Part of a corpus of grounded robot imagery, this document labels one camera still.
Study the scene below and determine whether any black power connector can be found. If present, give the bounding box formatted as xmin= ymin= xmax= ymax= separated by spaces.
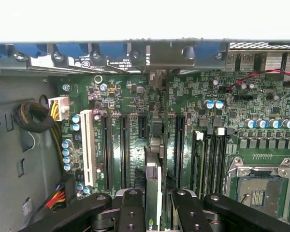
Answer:
xmin=60 ymin=174 xmax=77 ymax=208

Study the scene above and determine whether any CPU socket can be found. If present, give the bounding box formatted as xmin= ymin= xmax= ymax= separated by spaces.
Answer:
xmin=224 ymin=156 xmax=290 ymax=224

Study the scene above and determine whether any white expansion slot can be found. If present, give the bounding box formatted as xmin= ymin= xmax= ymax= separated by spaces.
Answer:
xmin=80 ymin=109 xmax=98 ymax=189

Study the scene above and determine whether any black short expansion slot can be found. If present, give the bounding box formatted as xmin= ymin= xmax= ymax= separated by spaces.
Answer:
xmin=137 ymin=114 xmax=148 ymax=140

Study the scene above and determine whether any green motherboard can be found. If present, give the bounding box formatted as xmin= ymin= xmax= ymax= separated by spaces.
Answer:
xmin=55 ymin=70 xmax=290 ymax=232

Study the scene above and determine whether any white power connector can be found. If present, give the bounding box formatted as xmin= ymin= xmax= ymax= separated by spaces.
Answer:
xmin=48 ymin=95 xmax=70 ymax=121

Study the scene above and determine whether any dark grey PC case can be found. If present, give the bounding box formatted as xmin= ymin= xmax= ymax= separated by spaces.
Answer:
xmin=0 ymin=38 xmax=290 ymax=232

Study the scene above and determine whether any multicolour wire bundle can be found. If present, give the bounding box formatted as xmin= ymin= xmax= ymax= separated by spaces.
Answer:
xmin=44 ymin=183 xmax=67 ymax=210

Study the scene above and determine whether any thin red wire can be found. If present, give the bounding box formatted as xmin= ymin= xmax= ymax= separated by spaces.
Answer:
xmin=226 ymin=68 xmax=290 ymax=92

